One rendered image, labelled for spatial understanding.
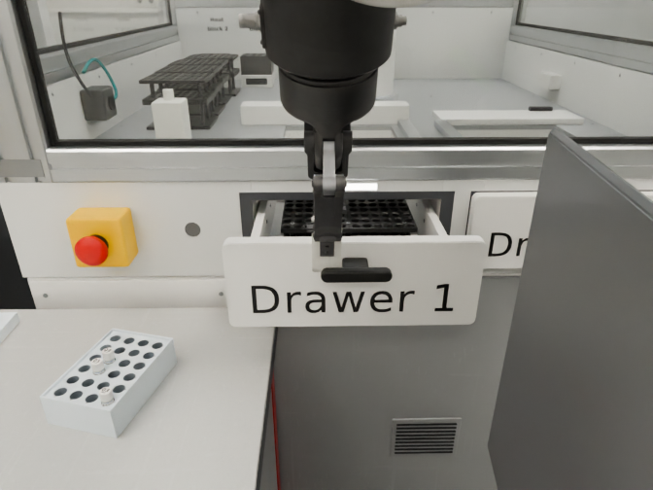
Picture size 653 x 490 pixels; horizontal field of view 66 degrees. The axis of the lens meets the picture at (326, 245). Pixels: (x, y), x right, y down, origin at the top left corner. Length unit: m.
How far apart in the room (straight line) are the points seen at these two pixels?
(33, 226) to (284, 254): 0.39
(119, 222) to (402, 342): 0.45
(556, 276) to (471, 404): 0.58
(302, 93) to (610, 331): 0.24
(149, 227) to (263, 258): 0.24
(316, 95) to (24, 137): 0.48
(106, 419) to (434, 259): 0.38
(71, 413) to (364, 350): 0.43
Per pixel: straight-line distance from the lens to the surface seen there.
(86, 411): 0.59
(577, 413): 0.35
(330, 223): 0.44
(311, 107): 0.38
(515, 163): 0.73
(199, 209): 0.72
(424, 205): 0.75
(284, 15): 0.35
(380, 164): 0.69
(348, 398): 0.89
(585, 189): 0.34
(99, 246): 0.70
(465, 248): 0.58
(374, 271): 0.53
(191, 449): 0.57
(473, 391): 0.92
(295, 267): 0.56
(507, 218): 0.73
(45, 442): 0.62
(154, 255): 0.76
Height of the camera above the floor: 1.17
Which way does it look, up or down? 26 degrees down
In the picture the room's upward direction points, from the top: straight up
